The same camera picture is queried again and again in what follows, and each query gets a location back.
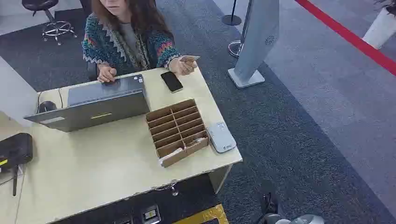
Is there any person's left hand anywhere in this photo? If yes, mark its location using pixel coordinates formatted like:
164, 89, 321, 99
168, 57, 198, 77

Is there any person's right hand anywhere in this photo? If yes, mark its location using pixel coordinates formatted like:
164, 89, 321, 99
97, 65, 118, 84

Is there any black smartphone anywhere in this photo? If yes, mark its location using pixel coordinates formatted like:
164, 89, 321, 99
160, 71, 184, 94

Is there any black mouse cable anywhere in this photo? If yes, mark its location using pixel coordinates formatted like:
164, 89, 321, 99
36, 88, 64, 114

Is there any person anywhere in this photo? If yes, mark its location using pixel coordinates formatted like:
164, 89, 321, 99
81, 0, 198, 84

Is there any red floor tape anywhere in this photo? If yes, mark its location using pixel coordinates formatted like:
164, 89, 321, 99
294, 0, 396, 77

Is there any grey laptop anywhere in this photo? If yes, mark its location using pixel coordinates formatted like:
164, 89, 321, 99
23, 74, 151, 133

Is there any yellow taped block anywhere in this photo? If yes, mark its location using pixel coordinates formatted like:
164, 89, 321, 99
173, 204, 230, 224

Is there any black device with antenna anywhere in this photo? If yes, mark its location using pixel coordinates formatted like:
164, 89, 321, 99
0, 133, 34, 197

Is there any black stanchion post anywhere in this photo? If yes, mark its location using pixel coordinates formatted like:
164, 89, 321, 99
221, 0, 242, 27

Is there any grey standing kiosk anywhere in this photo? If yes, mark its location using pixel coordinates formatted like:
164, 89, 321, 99
227, 0, 280, 90

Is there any key in desk lock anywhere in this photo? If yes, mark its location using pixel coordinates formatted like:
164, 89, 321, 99
155, 182, 180, 197

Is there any white planter pot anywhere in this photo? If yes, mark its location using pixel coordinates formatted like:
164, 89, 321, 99
362, 7, 396, 50

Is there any chrome stanchion base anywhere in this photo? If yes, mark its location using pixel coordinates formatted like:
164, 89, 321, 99
228, 40, 245, 58

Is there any grey card reader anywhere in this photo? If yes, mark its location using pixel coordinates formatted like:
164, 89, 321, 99
207, 121, 237, 154

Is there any black computer mouse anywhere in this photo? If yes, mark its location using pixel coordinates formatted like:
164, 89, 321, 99
38, 100, 58, 114

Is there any wooden card box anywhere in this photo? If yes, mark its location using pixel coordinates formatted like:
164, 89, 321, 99
145, 98, 210, 168

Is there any black swivel stool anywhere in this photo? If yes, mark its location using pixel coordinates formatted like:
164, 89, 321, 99
21, 0, 78, 46

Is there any robot's grey body shell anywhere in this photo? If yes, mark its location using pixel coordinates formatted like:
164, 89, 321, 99
263, 213, 325, 224

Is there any white card in box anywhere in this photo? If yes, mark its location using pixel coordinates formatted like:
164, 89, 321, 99
159, 147, 185, 164

